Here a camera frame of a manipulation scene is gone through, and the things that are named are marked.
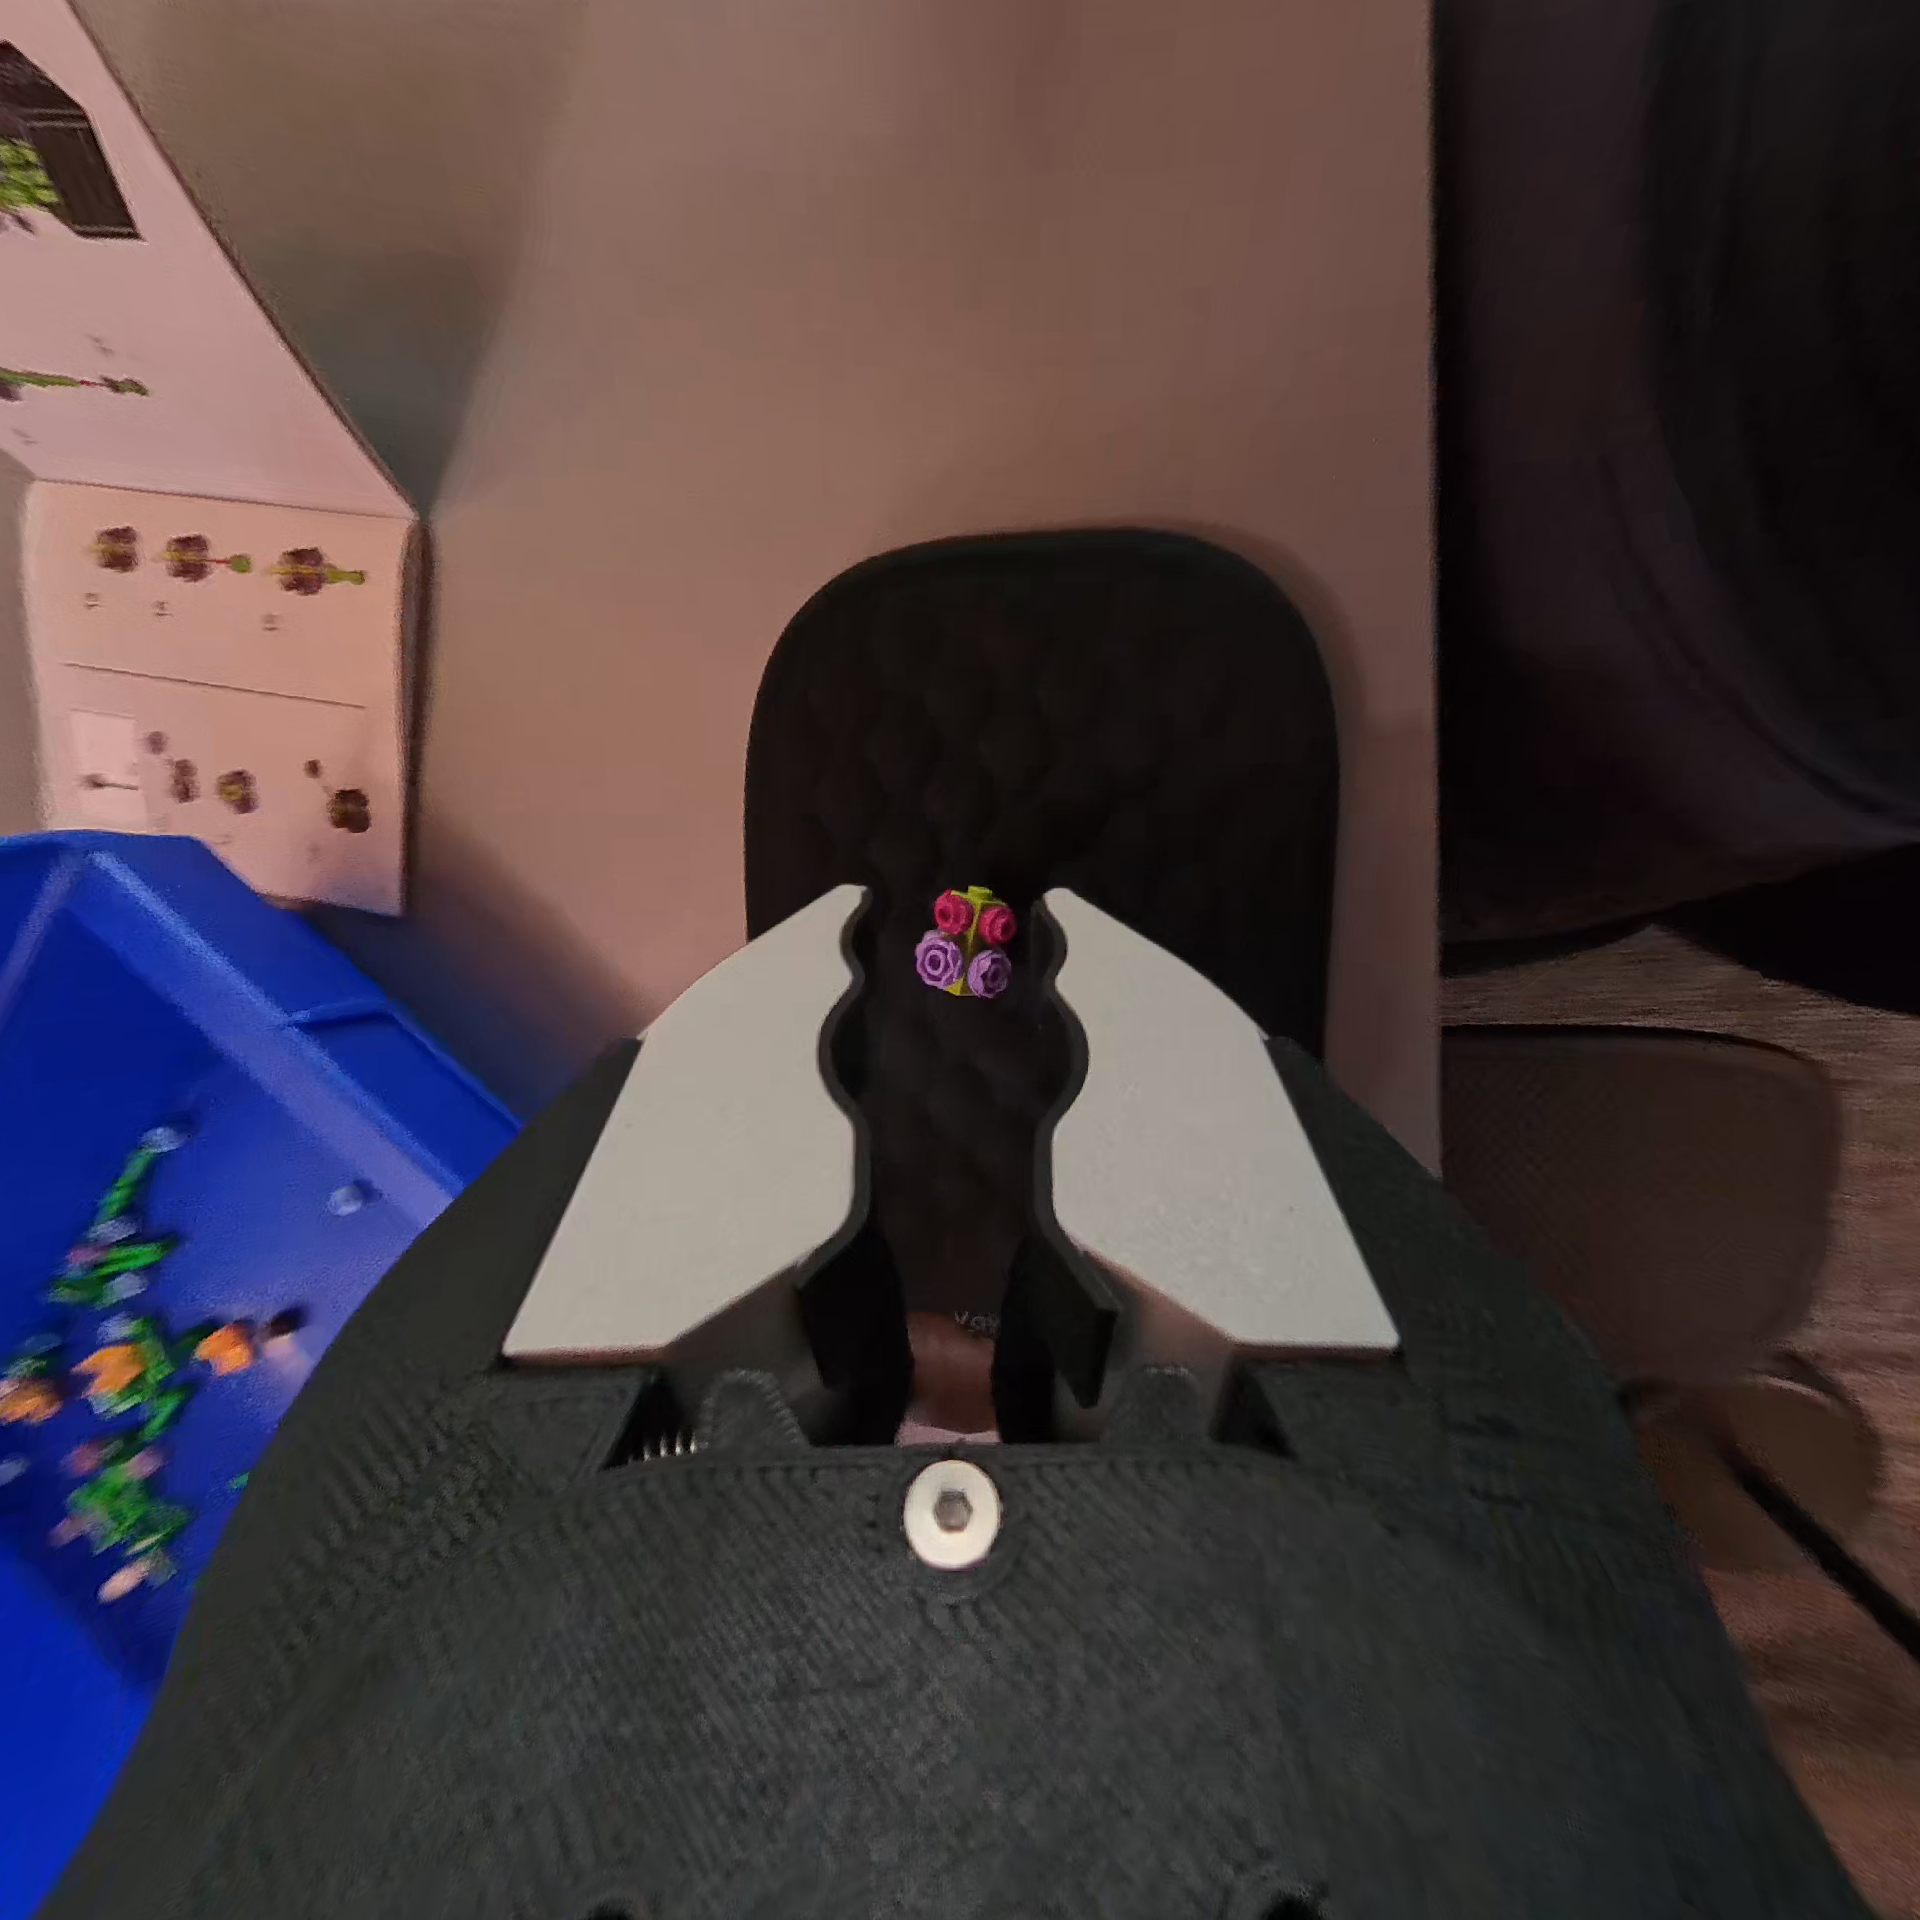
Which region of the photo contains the blue storage bin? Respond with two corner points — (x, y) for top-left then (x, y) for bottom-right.
(0, 832), (530, 1920)

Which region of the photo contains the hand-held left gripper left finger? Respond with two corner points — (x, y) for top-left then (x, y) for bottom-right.
(506, 882), (877, 1414)

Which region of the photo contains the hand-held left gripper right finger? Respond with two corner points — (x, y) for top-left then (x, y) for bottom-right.
(1031, 882), (1403, 1418)

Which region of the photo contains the grey desk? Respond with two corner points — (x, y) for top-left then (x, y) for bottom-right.
(62, 0), (1442, 1177)

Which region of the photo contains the pile of toy brick pieces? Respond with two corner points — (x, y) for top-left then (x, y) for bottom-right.
(0, 1121), (309, 1607)

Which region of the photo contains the instruction booklet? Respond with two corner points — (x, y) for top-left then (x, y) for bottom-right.
(0, 0), (425, 916)

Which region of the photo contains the black wrist rest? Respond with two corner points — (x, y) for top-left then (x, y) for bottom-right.
(743, 529), (1340, 1353)

